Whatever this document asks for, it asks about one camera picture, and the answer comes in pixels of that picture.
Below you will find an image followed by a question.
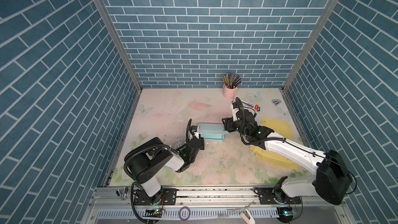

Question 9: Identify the light blue paper box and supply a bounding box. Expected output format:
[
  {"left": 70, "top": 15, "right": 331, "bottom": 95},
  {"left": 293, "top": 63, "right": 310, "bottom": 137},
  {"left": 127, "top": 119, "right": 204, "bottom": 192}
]
[{"left": 198, "top": 123, "right": 229, "bottom": 140}]

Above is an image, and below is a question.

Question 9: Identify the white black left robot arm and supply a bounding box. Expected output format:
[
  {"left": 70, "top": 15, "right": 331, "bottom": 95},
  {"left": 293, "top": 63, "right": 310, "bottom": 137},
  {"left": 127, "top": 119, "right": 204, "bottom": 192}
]
[{"left": 123, "top": 136, "right": 205, "bottom": 197}]

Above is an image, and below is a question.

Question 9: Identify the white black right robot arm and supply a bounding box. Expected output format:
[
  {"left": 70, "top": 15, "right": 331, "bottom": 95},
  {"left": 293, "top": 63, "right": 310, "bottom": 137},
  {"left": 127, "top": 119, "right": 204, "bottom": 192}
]
[{"left": 222, "top": 109, "right": 353, "bottom": 205}]

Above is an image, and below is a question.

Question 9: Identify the white blue pencil box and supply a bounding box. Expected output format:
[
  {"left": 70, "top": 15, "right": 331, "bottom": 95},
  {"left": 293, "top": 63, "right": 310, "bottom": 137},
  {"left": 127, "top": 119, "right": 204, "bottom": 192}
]
[{"left": 241, "top": 100, "right": 261, "bottom": 112}]

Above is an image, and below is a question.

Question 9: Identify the yellow flat paper box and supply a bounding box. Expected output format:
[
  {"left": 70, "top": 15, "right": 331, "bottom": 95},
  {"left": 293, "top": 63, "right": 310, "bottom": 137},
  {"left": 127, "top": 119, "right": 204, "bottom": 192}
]
[{"left": 250, "top": 117, "right": 299, "bottom": 170}]

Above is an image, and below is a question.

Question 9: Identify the pink metal pencil bucket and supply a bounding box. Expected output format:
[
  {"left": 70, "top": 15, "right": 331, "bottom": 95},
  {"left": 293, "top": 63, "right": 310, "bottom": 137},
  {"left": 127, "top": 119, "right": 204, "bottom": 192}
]
[{"left": 223, "top": 86, "right": 238, "bottom": 100}]

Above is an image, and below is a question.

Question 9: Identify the bundle of coloured pencils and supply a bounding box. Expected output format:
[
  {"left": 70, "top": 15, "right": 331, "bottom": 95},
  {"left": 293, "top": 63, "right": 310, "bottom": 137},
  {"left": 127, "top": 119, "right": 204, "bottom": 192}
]
[{"left": 222, "top": 73, "right": 241, "bottom": 89}]

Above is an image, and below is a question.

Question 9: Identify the left green circuit board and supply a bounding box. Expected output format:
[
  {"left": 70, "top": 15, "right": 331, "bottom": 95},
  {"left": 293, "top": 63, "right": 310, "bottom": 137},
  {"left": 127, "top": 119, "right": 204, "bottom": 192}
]
[{"left": 143, "top": 208, "right": 165, "bottom": 218}]

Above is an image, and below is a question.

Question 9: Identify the green circuit board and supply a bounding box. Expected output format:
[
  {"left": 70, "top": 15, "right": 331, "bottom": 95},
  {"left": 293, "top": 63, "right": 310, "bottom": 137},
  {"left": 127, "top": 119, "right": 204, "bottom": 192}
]
[
  {"left": 143, "top": 208, "right": 165, "bottom": 218},
  {"left": 276, "top": 207, "right": 297, "bottom": 224}
]

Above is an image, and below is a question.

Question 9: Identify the white pink clip tool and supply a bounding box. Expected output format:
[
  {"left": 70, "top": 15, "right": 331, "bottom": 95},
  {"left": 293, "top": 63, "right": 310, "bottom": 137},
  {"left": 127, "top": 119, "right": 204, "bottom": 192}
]
[{"left": 227, "top": 201, "right": 256, "bottom": 224}]

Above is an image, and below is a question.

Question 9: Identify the right green circuit board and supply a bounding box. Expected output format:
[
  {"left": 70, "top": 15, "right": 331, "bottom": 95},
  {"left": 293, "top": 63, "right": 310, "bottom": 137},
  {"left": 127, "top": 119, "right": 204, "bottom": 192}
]
[{"left": 276, "top": 207, "right": 297, "bottom": 224}]

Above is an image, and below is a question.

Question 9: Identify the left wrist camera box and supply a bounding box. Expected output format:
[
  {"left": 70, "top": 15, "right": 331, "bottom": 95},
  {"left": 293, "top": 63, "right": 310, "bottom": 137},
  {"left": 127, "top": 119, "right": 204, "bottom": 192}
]
[{"left": 190, "top": 125, "right": 200, "bottom": 139}]

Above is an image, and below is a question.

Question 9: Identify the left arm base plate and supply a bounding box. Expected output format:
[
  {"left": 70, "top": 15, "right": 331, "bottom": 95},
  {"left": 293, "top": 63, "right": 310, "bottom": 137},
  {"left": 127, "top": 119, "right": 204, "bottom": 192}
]
[{"left": 133, "top": 188, "right": 177, "bottom": 206}]

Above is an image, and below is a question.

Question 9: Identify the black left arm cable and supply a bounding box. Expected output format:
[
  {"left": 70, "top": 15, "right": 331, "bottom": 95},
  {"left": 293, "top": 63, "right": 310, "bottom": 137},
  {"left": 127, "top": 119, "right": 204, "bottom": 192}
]
[{"left": 123, "top": 118, "right": 193, "bottom": 187}]

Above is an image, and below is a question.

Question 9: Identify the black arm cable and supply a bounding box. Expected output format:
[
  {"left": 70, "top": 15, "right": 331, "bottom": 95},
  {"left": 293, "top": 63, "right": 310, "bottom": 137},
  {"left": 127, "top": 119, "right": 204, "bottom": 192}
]
[
  {"left": 234, "top": 97, "right": 358, "bottom": 195},
  {"left": 123, "top": 118, "right": 193, "bottom": 187}
]

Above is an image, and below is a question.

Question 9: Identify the purple tape ring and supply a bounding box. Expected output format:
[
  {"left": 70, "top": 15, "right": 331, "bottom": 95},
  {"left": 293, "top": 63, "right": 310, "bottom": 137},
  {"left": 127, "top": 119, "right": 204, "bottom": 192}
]
[{"left": 178, "top": 206, "right": 191, "bottom": 222}]

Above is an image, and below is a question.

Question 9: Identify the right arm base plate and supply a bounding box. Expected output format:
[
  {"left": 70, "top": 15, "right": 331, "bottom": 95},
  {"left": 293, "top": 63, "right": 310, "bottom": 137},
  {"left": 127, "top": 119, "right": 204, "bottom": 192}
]
[{"left": 252, "top": 187, "right": 302, "bottom": 205}]

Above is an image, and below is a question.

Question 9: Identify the aluminium front rail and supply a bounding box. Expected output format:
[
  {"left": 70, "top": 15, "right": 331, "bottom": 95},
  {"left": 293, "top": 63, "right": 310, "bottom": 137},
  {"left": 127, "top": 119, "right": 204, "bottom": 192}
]
[{"left": 83, "top": 185, "right": 354, "bottom": 224}]

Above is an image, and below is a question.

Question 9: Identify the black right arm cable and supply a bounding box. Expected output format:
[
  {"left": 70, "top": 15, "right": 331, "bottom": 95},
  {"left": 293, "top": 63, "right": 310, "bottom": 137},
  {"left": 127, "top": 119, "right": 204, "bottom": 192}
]
[{"left": 234, "top": 97, "right": 358, "bottom": 195}]

